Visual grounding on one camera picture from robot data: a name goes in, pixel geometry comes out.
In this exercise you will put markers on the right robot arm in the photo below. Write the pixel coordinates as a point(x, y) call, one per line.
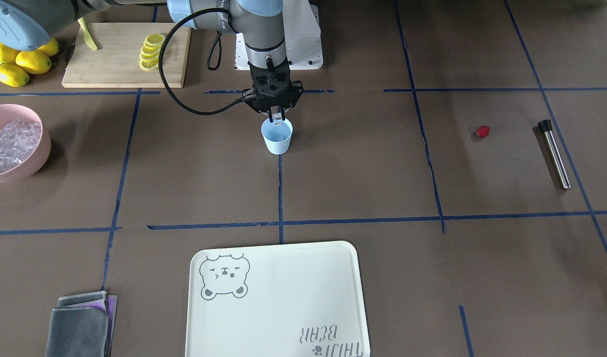
point(29, 24)

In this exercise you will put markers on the cream bear tray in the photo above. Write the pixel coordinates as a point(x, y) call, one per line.
point(287, 300)

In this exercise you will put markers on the grey folded cloth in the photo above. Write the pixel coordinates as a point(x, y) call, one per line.
point(83, 325)

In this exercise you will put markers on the lemon slices row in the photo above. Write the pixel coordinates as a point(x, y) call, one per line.
point(150, 50)

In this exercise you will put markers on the red strawberry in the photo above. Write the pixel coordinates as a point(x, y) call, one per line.
point(483, 131)

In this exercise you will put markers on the bamboo cutting board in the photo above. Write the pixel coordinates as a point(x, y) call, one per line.
point(115, 64)

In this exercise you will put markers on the steel muddler black tip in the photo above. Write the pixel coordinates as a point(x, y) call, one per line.
point(546, 129)

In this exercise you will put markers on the yellow green knife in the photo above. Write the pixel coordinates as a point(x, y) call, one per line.
point(87, 36)

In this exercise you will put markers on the pile of ice cubes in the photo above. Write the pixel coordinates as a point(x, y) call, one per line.
point(18, 139)

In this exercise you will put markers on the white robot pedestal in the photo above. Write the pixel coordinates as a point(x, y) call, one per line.
point(287, 30)

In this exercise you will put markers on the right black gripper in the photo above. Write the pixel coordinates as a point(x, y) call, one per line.
point(297, 89)

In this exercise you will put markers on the pink bowl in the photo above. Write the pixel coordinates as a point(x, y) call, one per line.
point(9, 112)

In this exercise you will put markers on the light blue cup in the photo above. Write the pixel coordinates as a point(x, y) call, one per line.
point(276, 148)

